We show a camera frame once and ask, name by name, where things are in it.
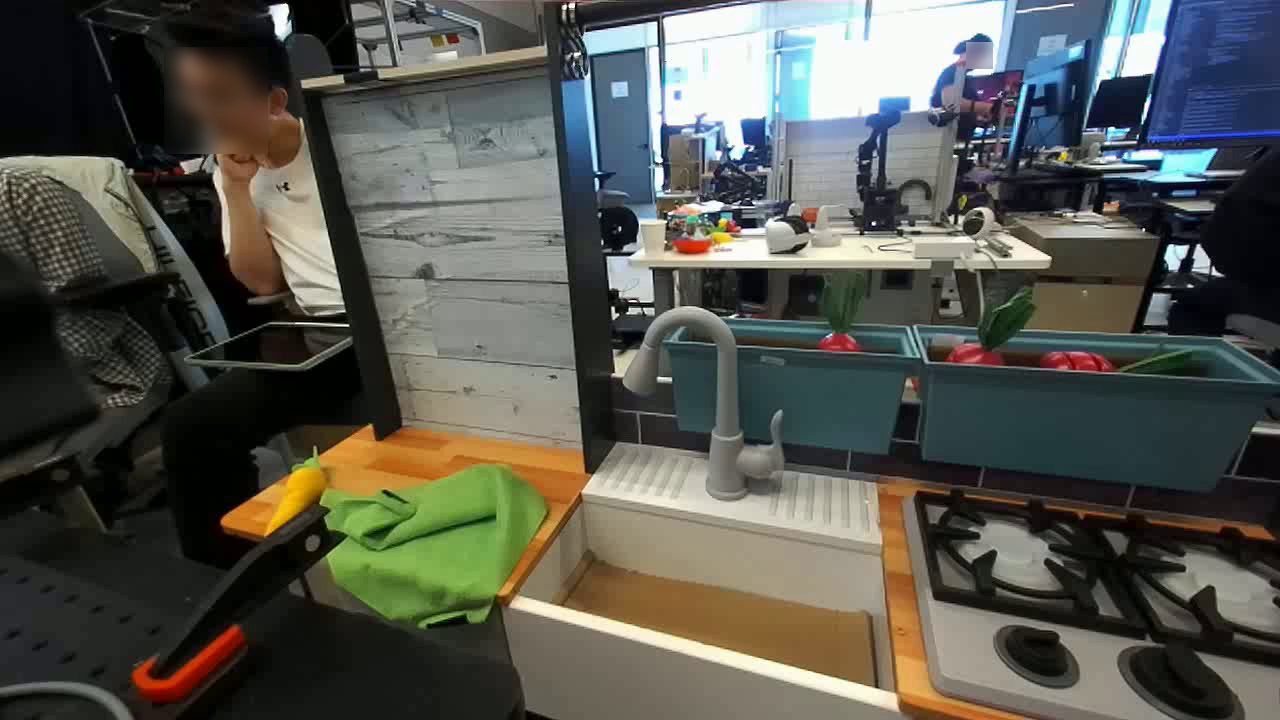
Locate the black background robot arm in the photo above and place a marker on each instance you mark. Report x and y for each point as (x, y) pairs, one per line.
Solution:
(883, 167)

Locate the white toy stove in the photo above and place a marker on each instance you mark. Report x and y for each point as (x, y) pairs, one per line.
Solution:
(962, 645)

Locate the green toy leaf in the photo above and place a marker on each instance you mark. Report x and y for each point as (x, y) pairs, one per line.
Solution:
(1165, 363)

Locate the black vertical frame post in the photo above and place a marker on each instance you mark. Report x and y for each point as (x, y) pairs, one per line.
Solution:
(581, 266)

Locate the office chair with grey jacket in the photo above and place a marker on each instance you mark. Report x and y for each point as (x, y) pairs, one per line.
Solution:
(66, 283)

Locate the short teal planter box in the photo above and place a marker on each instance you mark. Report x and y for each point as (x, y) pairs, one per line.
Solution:
(802, 392)

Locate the black perforated board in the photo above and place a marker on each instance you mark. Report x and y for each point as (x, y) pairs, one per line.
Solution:
(82, 614)

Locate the red toy radish green leaves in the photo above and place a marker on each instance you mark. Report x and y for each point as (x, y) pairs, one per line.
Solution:
(992, 335)
(840, 322)

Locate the grey toy faucet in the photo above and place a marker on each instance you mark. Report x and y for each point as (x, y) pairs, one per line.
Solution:
(725, 401)

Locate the large dark monitor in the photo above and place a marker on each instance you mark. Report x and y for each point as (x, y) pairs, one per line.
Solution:
(1218, 64)

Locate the black slanted frame post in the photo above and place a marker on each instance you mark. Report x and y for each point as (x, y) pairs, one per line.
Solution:
(350, 266)

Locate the red bowl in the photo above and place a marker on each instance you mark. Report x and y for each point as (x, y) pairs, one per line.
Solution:
(695, 247)

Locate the white kettle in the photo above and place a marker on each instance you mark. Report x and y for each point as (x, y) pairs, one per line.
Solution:
(787, 236)

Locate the black stove knob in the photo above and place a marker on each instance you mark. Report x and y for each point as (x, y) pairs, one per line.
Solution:
(1036, 653)
(1176, 682)

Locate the beige cabinet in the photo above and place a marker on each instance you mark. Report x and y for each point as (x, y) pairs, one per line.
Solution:
(1085, 266)

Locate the white background table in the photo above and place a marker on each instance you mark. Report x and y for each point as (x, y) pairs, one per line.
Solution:
(852, 253)

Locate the black stove grate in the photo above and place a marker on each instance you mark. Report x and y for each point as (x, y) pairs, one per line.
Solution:
(1083, 549)

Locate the grey wood plank panel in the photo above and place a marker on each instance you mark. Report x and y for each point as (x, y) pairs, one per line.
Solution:
(460, 253)

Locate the seated person white shirt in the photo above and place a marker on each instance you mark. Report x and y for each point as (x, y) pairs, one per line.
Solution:
(303, 225)

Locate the red toy vegetable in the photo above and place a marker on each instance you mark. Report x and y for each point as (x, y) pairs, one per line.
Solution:
(1074, 363)

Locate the long teal planter box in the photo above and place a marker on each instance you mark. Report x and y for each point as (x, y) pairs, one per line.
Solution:
(1083, 426)

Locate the standing background person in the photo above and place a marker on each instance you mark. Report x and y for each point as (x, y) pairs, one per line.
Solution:
(957, 79)

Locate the black tablet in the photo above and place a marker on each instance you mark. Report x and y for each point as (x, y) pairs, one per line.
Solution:
(272, 345)

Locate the yellow toy corn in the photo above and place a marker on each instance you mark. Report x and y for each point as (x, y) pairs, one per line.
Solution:
(297, 497)

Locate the white toy sink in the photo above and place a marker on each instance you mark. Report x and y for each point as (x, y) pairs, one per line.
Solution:
(734, 520)

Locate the white background board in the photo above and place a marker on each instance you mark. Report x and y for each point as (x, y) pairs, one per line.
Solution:
(822, 163)

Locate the green cloth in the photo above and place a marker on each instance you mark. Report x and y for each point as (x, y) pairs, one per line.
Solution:
(441, 541)

